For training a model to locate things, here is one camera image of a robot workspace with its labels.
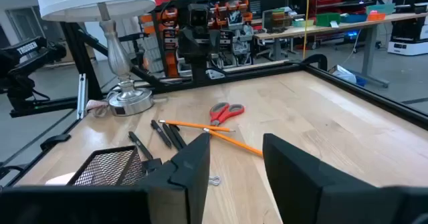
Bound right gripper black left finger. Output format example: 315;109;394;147
0;132;211;224

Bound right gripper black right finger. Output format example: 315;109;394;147
262;132;428;224

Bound black ballpoint pen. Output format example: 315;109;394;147
162;122;183;151
169;124;188;148
128;131;154;160
150;119;173;149

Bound orange pencil with eraser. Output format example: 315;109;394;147
158;119;235;133
203;127;264;157

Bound red-handled scissors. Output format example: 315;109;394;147
209;102;246;128

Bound black mesh desk organizer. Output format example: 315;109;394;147
66;145;164;187

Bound orange and black parts shelving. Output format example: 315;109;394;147
139;0;255;78

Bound mesh drawer unit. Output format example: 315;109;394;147
261;8;289;33

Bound long wooden workbench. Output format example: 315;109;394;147
253;12;428;88

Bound white lamp shade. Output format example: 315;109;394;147
33;0;157;117

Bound white printed cardboard box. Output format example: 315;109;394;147
328;64;358;84

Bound silver aluminium extrusion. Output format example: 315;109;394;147
76;72;88;120

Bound green storage bin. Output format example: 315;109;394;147
315;12;342;27

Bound blue storage tray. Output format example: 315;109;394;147
340;13;368;24

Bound orange storage bin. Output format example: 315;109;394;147
366;11;387;21

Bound white machine cabinet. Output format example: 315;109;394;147
387;16;428;57

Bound teal storage bin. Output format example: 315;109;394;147
365;3;396;16

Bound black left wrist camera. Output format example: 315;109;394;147
187;3;211;29

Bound yellow extension cable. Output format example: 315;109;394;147
302;0;311;60

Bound black aluminium table frame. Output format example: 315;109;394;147
0;21;428;189

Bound black frame clamp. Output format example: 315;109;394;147
300;53;329;72
39;134;72;152

